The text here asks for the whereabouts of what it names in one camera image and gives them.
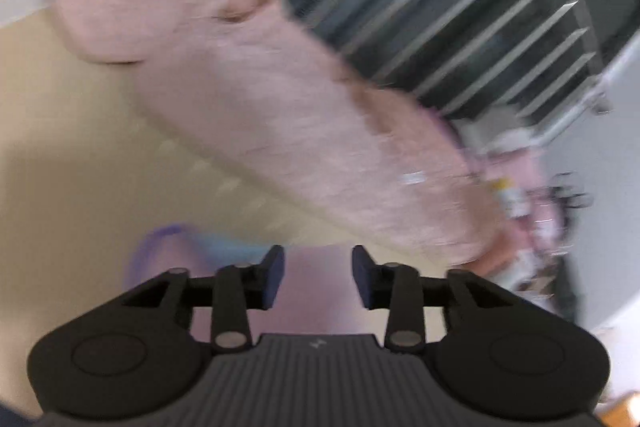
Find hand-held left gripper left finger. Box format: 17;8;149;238
122;245;286;353

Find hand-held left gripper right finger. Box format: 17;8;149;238
351;245;517;352

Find pink towel with purple border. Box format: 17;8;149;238
125;223;451;344

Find yellow plush toy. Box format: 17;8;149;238
492;177;527;219

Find pink quilted jacket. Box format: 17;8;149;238
47;0;506;269

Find stack of white boxes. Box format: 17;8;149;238
460;117;532;158

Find pink pouch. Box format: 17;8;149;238
477;152;553;258

